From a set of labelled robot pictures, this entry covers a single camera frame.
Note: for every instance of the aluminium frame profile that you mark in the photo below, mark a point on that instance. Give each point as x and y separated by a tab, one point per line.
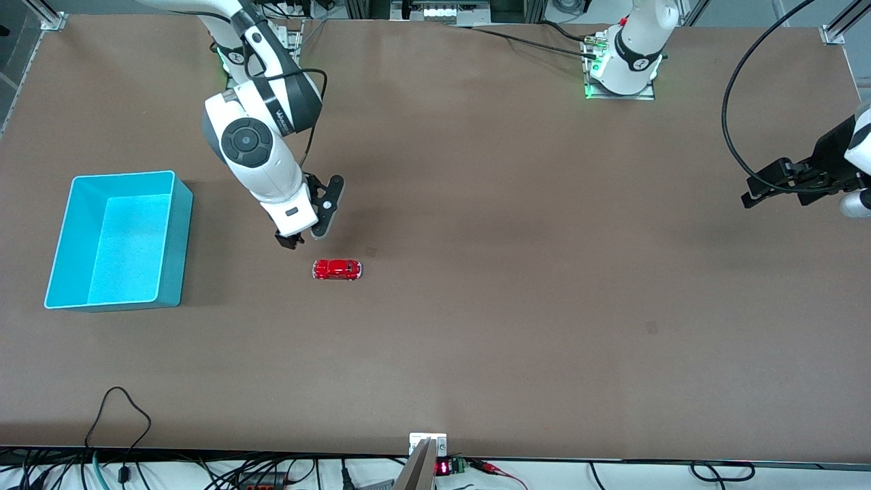
844	24
49	15

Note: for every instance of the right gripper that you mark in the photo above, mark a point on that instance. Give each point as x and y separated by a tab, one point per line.
289	240

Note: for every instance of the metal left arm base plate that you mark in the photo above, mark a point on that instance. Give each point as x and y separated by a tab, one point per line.
622	96

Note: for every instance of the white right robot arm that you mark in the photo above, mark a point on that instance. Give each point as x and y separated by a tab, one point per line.
248	143

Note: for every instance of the red digit display module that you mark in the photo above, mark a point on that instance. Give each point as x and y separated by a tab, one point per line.
444	467

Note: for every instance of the red beetle toy car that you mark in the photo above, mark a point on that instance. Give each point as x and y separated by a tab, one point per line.
337	269

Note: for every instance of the white mount bracket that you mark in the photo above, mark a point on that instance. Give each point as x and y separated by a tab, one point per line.
439	444

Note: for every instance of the black connector block orange levers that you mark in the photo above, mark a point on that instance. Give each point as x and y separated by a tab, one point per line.
262	480

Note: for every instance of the metal camera mount pole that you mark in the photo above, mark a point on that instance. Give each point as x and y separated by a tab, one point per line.
418	469

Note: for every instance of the lit equipment rack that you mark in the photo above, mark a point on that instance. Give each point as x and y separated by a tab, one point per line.
442	10

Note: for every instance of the blue plastic box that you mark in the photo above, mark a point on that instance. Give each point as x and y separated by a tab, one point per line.
129	245

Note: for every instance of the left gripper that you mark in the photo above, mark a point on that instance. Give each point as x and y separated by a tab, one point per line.
831	151

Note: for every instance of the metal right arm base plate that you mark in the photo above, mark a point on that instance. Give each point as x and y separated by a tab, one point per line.
295	44

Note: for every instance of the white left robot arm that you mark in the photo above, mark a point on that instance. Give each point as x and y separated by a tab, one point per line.
636	41

